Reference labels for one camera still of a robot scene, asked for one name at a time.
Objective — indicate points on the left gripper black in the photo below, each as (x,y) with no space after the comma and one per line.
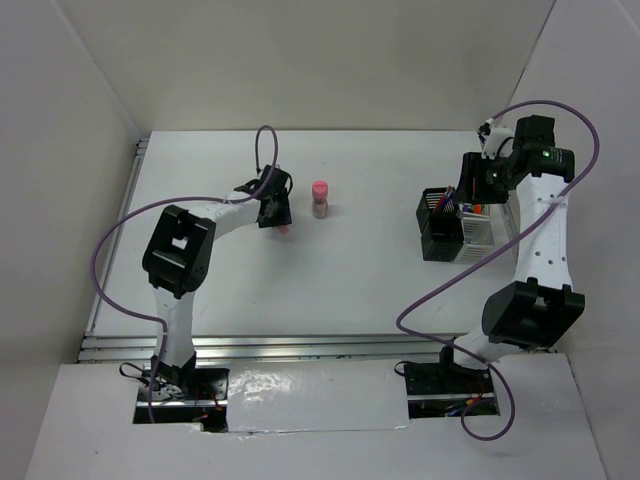
(283,217)

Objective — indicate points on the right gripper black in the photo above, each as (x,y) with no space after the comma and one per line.
(473,166)

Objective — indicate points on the pink capped clear bottle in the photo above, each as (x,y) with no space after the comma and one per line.
(320,199)

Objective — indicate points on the blue pen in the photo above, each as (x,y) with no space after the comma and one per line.
(450,199)

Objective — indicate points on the red pen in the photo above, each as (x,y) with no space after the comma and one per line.
(444,199)

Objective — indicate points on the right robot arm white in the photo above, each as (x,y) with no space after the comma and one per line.
(540,304)

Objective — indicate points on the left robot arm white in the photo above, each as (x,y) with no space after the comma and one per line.
(178,257)

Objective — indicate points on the white mesh container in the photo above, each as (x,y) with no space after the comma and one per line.
(482,233)

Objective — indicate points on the black mesh pen holder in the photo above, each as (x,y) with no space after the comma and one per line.
(441,232)

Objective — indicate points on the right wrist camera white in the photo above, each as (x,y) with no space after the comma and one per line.
(493,138)

